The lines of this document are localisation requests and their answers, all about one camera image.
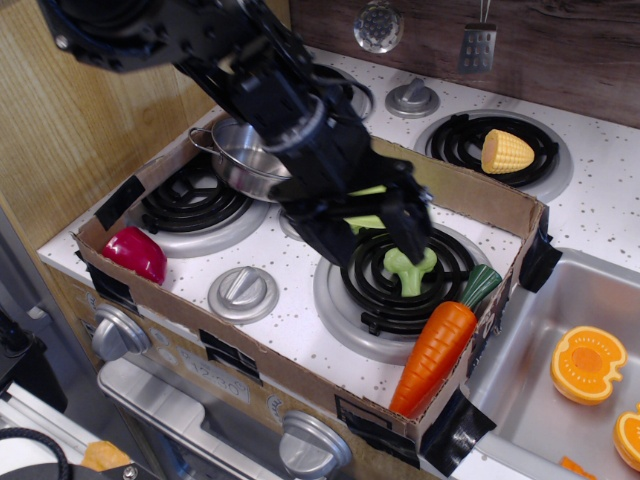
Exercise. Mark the orange object bottom left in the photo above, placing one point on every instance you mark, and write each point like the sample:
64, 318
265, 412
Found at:
102, 455

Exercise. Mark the brown cardboard fence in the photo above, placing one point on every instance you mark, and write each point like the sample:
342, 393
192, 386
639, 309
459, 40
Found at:
289, 360

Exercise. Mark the green toy broccoli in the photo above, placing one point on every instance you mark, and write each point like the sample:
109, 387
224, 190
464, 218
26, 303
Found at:
410, 275

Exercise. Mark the middle silver stove knob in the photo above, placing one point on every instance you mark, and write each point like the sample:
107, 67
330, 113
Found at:
291, 227

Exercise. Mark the right silver oven knob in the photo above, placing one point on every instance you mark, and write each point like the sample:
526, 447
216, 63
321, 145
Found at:
309, 449

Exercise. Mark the hanging metal strainer ladle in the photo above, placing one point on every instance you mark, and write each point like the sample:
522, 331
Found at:
378, 27

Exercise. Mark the hanging metal slotted spatula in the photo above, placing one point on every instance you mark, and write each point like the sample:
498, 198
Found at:
476, 55

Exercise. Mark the back left black burner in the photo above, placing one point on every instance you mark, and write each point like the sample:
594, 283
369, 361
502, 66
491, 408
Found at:
358, 98

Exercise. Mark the back right black burner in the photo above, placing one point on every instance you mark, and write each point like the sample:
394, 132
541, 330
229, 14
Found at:
459, 141

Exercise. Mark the large orange pumpkin half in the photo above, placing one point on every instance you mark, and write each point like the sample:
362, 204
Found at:
585, 364

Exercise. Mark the silver stove knob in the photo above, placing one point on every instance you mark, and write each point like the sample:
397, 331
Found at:
412, 100
243, 295
291, 227

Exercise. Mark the red toy pepper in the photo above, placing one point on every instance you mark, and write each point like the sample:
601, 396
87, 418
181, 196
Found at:
132, 249

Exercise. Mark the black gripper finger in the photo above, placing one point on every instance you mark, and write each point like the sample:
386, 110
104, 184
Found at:
408, 224
334, 240

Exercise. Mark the silver oven knob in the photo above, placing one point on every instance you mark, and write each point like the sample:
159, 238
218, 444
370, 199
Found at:
309, 449
117, 334

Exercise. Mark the light green plastic plate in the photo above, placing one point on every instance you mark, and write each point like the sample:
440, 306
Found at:
367, 220

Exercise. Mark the stainless steel pot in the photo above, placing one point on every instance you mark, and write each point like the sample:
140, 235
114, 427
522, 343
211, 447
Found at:
239, 159

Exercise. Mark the stainless steel sink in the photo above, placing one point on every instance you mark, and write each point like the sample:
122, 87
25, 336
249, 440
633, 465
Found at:
535, 425

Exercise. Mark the back silver stove knob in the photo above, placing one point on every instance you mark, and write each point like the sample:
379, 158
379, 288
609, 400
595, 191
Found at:
412, 100

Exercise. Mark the silver oven door handle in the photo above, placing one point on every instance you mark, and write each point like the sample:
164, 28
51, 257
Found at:
195, 435

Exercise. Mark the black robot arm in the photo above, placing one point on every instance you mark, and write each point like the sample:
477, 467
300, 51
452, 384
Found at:
259, 72

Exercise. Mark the front silver stove knob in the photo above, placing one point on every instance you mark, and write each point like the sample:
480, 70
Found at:
243, 295

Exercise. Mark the small orange pumpkin half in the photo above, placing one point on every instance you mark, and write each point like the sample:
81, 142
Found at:
626, 438

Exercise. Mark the yellow toy corn cob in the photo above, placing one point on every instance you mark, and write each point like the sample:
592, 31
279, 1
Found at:
504, 153

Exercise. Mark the front right black burner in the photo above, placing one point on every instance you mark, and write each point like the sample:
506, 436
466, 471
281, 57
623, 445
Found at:
378, 292

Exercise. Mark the orange toy carrot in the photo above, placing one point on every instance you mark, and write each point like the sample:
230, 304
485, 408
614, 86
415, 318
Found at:
440, 344

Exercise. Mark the left silver oven knob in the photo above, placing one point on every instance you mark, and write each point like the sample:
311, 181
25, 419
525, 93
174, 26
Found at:
117, 334

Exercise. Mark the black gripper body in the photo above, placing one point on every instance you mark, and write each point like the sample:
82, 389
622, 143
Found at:
329, 155

